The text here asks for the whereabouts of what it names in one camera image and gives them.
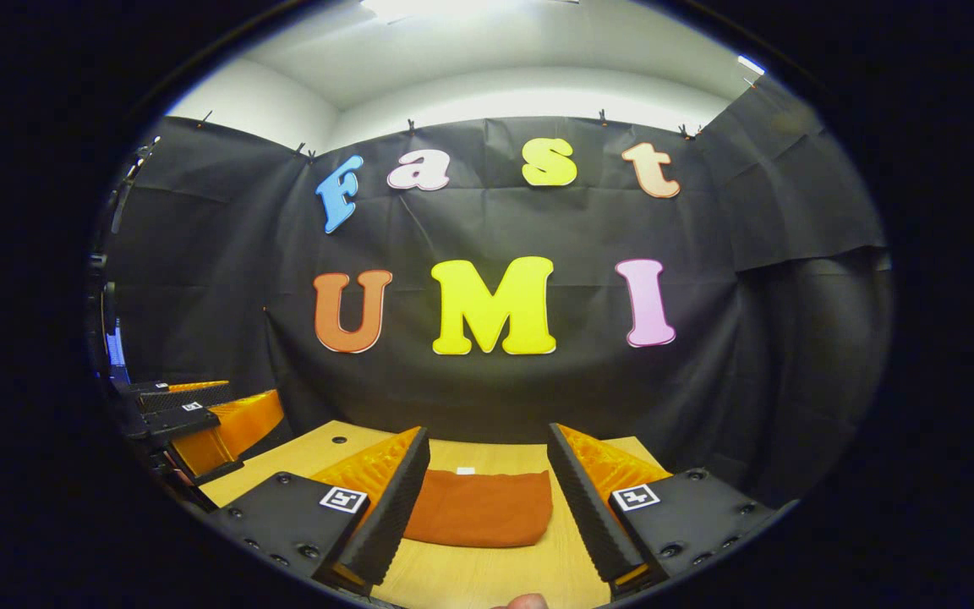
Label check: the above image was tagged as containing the orange button-up garment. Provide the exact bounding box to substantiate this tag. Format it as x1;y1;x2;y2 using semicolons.
402;468;554;549

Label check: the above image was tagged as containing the black backdrop cloth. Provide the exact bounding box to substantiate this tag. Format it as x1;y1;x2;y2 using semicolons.
94;72;894;508

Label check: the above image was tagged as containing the blue lit panel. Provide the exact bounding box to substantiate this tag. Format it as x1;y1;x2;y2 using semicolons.
107;326;129;381

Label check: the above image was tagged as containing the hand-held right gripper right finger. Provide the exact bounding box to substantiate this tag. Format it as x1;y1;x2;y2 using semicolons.
548;423;796;595

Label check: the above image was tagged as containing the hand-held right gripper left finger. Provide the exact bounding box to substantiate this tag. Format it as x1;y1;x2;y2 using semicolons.
206;427;430;591

